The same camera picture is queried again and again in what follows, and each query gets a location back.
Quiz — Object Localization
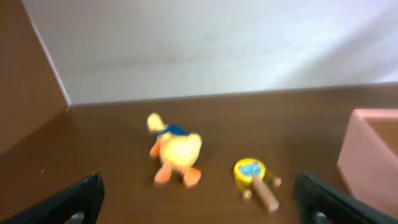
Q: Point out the white cardboard box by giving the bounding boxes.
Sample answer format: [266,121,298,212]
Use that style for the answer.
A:
[337,109,397,218]

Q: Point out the yellow rattle drum toy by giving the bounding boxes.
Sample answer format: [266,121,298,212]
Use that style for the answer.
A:
[233,157,282,213]

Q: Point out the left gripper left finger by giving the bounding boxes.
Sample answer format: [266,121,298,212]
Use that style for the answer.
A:
[1,172,105,224]

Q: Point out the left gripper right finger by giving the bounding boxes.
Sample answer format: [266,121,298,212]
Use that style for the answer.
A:
[292,172,397,224]

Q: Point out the yellow plush duck toy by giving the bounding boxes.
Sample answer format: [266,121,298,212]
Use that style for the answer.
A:
[147,113,202,189]

